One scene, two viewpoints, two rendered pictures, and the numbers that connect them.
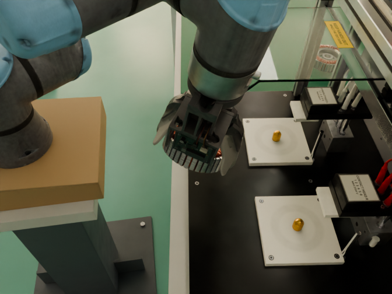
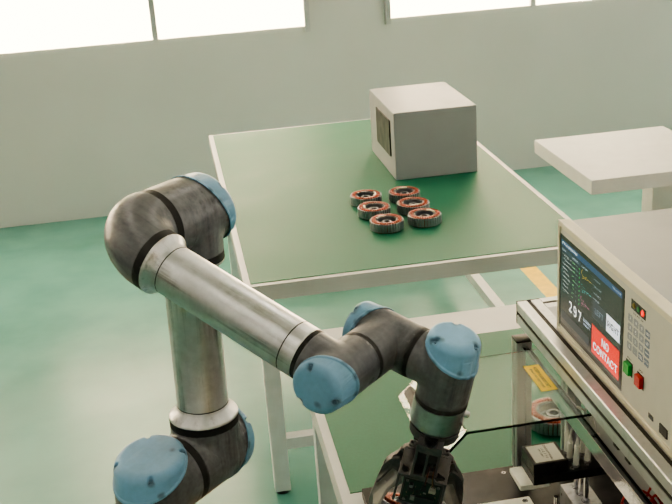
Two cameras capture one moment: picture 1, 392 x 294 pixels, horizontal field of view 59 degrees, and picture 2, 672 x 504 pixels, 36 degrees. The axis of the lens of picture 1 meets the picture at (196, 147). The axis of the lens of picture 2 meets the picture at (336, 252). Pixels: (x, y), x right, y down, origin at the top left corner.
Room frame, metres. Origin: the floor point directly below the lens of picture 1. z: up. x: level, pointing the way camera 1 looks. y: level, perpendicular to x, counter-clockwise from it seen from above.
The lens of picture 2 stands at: (-0.94, 0.26, 1.93)
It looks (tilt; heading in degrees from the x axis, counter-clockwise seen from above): 21 degrees down; 353
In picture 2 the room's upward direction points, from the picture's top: 4 degrees counter-clockwise
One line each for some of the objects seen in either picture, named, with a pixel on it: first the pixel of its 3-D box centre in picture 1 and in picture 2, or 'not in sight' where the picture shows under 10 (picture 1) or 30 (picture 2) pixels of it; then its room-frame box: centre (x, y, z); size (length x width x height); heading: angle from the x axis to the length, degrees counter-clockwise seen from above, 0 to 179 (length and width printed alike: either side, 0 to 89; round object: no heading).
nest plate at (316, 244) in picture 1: (296, 228); not in sight; (0.34, -0.21, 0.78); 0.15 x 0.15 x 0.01; 1
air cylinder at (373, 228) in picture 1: (370, 221); not in sight; (0.34, -0.35, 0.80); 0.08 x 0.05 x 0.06; 1
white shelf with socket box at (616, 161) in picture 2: not in sight; (626, 239); (1.38, -0.76, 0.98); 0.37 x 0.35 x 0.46; 1
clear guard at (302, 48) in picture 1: (303, 52); (507, 402); (0.57, -0.21, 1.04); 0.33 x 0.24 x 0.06; 91
